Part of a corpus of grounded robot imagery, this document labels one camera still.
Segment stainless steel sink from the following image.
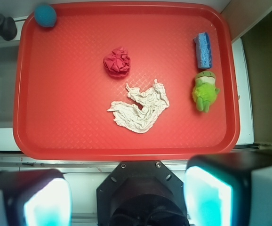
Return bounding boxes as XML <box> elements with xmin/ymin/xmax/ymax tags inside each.
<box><xmin>0</xmin><ymin>41</ymin><xmax>19</xmax><ymax>128</ymax></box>

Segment crumpled white paper towel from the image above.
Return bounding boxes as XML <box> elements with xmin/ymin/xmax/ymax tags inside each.
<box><xmin>107</xmin><ymin>79</ymin><xmax>170</xmax><ymax>134</ymax></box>

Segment blue ball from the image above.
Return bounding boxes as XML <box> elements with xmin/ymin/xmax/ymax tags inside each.
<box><xmin>34</xmin><ymin>5</ymin><xmax>57</xmax><ymax>28</ymax></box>

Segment crumpled red paper ball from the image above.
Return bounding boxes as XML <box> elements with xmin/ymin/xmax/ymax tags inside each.
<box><xmin>103</xmin><ymin>47</ymin><xmax>131</xmax><ymax>78</ymax></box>

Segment red plastic tray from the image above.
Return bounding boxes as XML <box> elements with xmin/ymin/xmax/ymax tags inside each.
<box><xmin>13</xmin><ymin>2</ymin><xmax>240</xmax><ymax>161</ymax></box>

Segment green frog plush toy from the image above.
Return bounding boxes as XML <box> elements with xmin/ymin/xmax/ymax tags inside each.
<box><xmin>192</xmin><ymin>71</ymin><xmax>220</xmax><ymax>113</ymax></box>

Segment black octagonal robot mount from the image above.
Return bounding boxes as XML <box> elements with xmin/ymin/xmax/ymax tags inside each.
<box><xmin>96</xmin><ymin>161</ymin><xmax>190</xmax><ymax>226</ymax></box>

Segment blue sponge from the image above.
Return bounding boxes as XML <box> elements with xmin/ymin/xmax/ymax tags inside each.
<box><xmin>193</xmin><ymin>32</ymin><xmax>212</xmax><ymax>69</ymax></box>

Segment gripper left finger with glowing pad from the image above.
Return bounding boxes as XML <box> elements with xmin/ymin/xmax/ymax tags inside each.
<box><xmin>0</xmin><ymin>169</ymin><xmax>72</xmax><ymax>226</ymax></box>

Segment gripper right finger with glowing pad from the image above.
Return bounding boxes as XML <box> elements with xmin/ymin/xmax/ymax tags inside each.
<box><xmin>183</xmin><ymin>150</ymin><xmax>272</xmax><ymax>226</ymax></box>

